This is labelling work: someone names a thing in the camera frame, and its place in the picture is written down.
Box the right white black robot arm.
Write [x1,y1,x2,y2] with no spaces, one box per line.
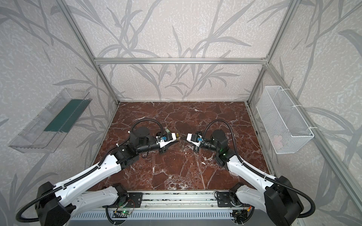
[184,125,316,226]

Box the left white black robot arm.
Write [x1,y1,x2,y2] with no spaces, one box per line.
[15,118,179,226]

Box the pink object in basket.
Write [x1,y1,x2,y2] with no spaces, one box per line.
[272,135,283,152]

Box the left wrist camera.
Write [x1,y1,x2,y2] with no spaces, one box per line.
[156,133,177,148]

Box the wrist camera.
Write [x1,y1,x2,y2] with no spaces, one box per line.
[156,133,177,148]
[186,131,205,148]

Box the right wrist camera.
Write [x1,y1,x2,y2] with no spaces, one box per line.
[186,131,205,148]

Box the aluminium front rail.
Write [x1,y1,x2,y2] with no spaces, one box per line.
[70,190,298,211]

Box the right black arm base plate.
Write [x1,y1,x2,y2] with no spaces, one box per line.
[214,191,251,209]

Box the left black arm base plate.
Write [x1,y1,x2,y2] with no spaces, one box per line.
[114,192,143,208]

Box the white wire mesh basket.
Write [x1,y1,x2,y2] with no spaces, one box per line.
[256,86,314,154]

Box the clear plastic wall bin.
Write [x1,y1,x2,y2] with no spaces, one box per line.
[9,88,92,153]

